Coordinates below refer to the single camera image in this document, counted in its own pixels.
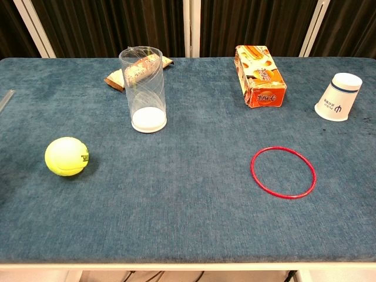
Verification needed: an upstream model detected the yellow tennis ball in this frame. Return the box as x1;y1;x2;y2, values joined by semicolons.
44;136;90;177

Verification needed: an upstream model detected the clear plastic tube container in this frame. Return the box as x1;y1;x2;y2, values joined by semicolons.
118;46;167;134

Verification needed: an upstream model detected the blue table cloth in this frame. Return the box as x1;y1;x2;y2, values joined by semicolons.
0;57;376;263

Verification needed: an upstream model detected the brown snack wrapper packet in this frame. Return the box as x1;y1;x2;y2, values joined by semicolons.
103;54;174;93

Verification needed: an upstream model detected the orange biscuit box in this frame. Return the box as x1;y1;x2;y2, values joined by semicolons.
234;45;287;109

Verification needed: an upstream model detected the dark pleated curtain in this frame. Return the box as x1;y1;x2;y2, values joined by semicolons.
0;0;376;59

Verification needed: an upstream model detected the white paper cup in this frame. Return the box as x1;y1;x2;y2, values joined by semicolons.
314;72;363;122

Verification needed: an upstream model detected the clear plastic strip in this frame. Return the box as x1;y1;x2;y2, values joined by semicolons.
0;89;15;113

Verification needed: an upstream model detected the white frame post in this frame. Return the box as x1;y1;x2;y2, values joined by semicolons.
298;0;331;58
12;0;56;59
183;0;202;58

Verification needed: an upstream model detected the red plastic ring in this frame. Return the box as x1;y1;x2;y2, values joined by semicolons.
250;146;317;200

